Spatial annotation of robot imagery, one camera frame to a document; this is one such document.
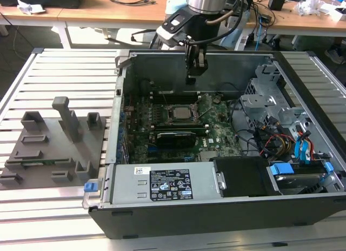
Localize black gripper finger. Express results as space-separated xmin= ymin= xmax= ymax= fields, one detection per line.
xmin=198 ymin=48 xmax=209 ymax=74
xmin=185 ymin=44 xmax=201 ymax=85

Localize metal socket cover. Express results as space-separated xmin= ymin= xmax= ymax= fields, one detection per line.
xmin=195 ymin=94 xmax=214 ymax=118

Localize silver CPU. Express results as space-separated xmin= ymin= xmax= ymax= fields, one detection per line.
xmin=172 ymin=107 xmax=194 ymax=121

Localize CPU socket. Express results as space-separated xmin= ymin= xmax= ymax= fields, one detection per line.
xmin=165 ymin=104 xmax=200 ymax=125

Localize black RAM slots with clips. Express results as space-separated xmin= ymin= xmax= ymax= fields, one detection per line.
xmin=150 ymin=123 xmax=210 ymax=135
xmin=149 ymin=89 xmax=202 ymax=105

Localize green motherboard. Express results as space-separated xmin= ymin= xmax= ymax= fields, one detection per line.
xmin=120 ymin=93 xmax=244 ymax=165

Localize metal drive cage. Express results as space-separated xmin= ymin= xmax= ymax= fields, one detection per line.
xmin=239 ymin=63 xmax=311 ymax=133

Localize small black box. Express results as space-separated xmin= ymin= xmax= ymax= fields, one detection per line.
xmin=269 ymin=0 xmax=286 ymax=11

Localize black graphics card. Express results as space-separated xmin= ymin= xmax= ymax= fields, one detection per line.
xmin=155 ymin=130 xmax=197 ymax=149

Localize silver chipset heatsink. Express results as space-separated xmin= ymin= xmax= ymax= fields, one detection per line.
xmin=199 ymin=150 xmax=217 ymax=163

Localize clear plastic bags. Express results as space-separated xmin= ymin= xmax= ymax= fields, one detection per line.
xmin=293 ymin=0 xmax=329 ymax=18

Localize long wooden desk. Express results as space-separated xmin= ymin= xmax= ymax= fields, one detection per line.
xmin=0 ymin=0 xmax=346 ymax=49

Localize person's shoe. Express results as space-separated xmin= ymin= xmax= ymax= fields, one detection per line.
xmin=325 ymin=44 xmax=343 ymax=64

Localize white cardboard box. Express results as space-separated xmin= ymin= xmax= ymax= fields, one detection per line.
xmin=317 ymin=3 xmax=346 ymax=22

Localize blue disk carrier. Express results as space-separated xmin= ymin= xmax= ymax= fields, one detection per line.
xmin=269 ymin=161 xmax=335 ymax=194

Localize grey parts rack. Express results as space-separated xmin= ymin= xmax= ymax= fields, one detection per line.
xmin=0 ymin=96 xmax=108 ymax=191

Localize silver power supply with label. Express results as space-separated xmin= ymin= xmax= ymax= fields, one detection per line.
xmin=109 ymin=161 xmax=221 ymax=206

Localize silver hard disk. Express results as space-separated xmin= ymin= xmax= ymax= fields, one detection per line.
xmin=274 ymin=174 xmax=322 ymax=195

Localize black open PC case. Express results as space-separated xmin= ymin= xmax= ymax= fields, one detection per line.
xmin=82 ymin=49 xmax=346 ymax=240

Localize crumpled white paper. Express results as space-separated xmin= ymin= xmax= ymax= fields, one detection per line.
xmin=16 ymin=0 xmax=46 ymax=16

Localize green RAM stick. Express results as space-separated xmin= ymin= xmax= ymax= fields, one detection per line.
xmin=21 ymin=159 xmax=70 ymax=166

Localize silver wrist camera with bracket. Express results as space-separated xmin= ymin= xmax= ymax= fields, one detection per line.
xmin=155 ymin=11 xmax=197 ymax=49

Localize red yellow power wires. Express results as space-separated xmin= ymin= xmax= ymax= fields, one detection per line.
xmin=255 ymin=121 xmax=297 ymax=157

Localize blue flat data wire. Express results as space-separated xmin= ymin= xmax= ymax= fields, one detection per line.
xmin=301 ymin=131 xmax=314 ymax=165
xmin=294 ymin=137 xmax=305 ymax=164

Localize red data wire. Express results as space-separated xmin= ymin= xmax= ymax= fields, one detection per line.
xmin=310 ymin=142 xmax=329 ymax=161

